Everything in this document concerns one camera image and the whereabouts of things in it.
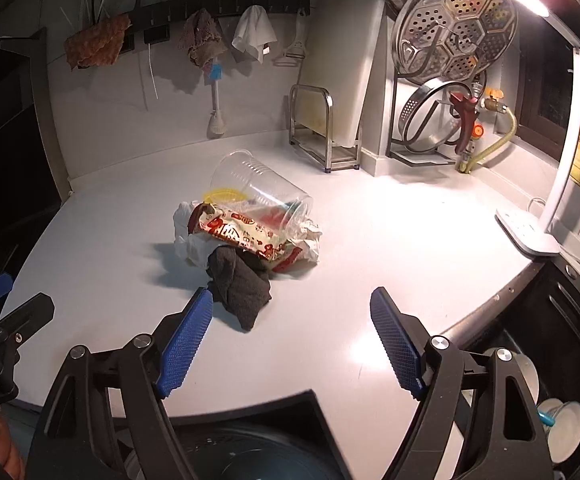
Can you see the red gas valve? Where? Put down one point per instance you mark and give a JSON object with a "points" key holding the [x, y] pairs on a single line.
{"points": [[466, 117]]}

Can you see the white plastic strip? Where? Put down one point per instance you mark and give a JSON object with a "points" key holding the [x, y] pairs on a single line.
{"points": [[151, 72]]}

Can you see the perforated steel steamer plate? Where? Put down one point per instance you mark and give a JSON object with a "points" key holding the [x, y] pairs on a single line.
{"points": [[452, 27]]}

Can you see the black hook rail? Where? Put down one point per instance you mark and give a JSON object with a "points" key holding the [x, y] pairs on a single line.
{"points": [[180, 7]]}

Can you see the black lid rack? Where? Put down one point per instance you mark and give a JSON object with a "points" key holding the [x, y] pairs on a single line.
{"points": [[422, 157]]}

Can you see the person's left hand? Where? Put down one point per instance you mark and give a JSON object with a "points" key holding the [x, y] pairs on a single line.
{"points": [[6, 447]]}

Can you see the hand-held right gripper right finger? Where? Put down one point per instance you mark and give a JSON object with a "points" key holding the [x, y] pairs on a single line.
{"points": [[395, 345]]}

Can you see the clear plastic cup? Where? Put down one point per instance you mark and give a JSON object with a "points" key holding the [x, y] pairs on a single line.
{"points": [[260, 180]]}

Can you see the white tissue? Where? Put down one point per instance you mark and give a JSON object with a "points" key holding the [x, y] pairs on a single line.
{"points": [[310, 242], [187, 235]]}

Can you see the white cutting board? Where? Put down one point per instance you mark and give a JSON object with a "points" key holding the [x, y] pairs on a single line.
{"points": [[340, 55]]}

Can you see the yellow oval dish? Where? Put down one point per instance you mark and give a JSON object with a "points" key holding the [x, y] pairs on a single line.
{"points": [[225, 194]]}

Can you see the white hanging cloth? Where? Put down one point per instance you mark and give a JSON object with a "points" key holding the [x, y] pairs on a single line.
{"points": [[254, 32]]}

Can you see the white peeler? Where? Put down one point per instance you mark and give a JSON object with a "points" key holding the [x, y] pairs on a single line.
{"points": [[294, 42]]}

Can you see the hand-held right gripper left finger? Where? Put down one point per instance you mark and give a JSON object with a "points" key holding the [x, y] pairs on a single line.
{"points": [[186, 345]]}

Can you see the white bowl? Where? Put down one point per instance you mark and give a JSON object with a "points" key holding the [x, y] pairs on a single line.
{"points": [[567, 427], [527, 375]]}

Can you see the white desk lamp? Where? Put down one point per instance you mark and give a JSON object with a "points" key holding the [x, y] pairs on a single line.
{"points": [[567, 140]]}

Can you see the dark grey trash bin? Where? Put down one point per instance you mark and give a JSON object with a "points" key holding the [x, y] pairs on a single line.
{"points": [[250, 452]]}

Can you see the dark grey cloth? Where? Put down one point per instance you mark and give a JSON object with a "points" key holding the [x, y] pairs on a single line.
{"points": [[242, 285]]}

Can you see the dark kitchen appliance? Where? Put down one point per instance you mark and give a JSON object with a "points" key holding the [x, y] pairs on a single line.
{"points": [[5, 160]]}

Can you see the steel cutting board rack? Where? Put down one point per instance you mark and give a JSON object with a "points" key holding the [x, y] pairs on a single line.
{"points": [[327, 125]]}

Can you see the grey brown hanging rag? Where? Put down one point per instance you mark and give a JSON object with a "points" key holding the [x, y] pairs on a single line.
{"points": [[204, 37]]}

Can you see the orange brown hanging cloth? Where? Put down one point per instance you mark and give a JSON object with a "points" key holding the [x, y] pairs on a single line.
{"points": [[97, 42]]}

